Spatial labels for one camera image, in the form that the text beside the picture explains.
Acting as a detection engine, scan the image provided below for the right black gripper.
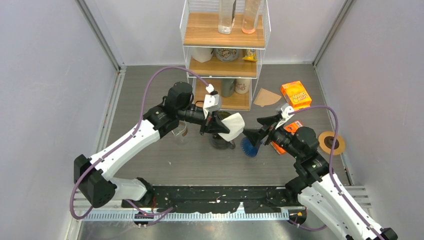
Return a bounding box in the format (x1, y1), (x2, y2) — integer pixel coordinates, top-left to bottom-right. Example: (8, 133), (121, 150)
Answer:
(241, 114), (303, 160)

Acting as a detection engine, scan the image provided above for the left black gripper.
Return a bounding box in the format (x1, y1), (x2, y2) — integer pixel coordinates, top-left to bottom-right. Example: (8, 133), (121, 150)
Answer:
(177, 104), (230, 136)

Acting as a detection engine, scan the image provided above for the dark green coffee dripper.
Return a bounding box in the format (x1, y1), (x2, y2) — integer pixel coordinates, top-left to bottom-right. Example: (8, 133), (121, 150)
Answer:
(211, 110), (232, 125)

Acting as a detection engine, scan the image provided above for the white paper coffee filter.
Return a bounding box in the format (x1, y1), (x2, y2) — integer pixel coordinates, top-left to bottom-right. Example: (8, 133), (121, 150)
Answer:
(218, 112), (245, 142)

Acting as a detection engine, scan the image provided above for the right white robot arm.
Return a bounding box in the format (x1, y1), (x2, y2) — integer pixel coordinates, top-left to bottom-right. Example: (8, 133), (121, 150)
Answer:
(243, 115), (398, 240)

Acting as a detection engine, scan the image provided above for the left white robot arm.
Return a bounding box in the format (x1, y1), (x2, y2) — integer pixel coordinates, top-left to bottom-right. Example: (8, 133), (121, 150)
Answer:
(73, 82), (230, 208)

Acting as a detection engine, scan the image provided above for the grey glass coffee server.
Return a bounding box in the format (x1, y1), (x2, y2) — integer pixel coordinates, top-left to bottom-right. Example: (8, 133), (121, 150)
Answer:
(210, 133), (236, 150)

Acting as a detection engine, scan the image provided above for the brown paper coffee filter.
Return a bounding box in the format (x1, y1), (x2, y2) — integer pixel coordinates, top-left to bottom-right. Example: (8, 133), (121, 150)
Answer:
(253, 88), (282, 107)

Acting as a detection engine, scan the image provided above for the blue plastic funnel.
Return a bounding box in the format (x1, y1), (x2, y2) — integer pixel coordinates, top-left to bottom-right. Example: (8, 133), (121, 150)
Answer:
(240, 137), (262, 158)

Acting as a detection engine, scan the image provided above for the orange snack packet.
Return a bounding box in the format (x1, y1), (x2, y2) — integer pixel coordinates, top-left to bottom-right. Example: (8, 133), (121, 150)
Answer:
(271, 120), (303, 155)

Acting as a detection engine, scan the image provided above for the clear glass beaker brown band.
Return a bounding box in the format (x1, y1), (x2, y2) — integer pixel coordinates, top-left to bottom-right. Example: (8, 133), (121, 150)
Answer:
(171, 120), (188, 145)

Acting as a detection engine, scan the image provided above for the orange yellow box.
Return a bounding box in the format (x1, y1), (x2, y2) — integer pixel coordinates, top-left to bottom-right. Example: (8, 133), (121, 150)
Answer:
(280, 80), (312, 111)

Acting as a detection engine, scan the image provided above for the brown tape roll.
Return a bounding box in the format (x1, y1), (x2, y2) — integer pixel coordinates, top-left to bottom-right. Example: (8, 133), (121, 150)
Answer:
(318, 131), (346, 156)

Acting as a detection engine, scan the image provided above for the cartoon printed round tin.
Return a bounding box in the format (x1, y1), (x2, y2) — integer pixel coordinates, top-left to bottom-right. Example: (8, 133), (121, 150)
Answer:
(214, 48), (240, 62)

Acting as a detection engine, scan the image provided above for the white jug on shelf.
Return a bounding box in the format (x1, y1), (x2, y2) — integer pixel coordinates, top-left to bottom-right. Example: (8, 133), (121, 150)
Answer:
(191, 47), (214, 63)

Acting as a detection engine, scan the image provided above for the yellow snack packet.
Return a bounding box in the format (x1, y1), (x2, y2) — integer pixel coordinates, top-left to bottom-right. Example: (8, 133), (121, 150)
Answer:
(242, 48), (258, 63)

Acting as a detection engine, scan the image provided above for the clear glass bottle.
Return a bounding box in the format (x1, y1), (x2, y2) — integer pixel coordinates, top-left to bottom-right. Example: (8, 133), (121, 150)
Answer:
(218, 0), (237, 35)

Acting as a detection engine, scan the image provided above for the clear pink bottom bottle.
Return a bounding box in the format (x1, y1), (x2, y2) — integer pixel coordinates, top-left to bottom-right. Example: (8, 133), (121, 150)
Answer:
(241, 0), (262, 34)

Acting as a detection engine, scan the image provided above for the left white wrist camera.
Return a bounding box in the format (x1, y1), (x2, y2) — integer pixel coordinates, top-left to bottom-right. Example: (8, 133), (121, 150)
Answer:
(202, 94), (222, 118)

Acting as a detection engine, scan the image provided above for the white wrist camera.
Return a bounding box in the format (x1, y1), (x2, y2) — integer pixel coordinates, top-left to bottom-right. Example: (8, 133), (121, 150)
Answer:
(202, 94), (222, 118)
(275, 103), (294, 129)

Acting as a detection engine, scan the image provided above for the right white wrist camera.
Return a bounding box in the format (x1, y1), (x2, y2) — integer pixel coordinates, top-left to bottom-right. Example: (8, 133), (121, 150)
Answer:
(275, 103), (294, 129)

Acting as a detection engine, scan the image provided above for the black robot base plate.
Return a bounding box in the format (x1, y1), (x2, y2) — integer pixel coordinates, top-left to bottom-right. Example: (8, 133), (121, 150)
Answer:
(121, 185), (308, 224)

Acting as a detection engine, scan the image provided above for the white wire wooden shelf rack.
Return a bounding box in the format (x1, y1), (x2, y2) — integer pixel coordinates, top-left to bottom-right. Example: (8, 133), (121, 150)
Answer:
(179, 0), (271, 111)

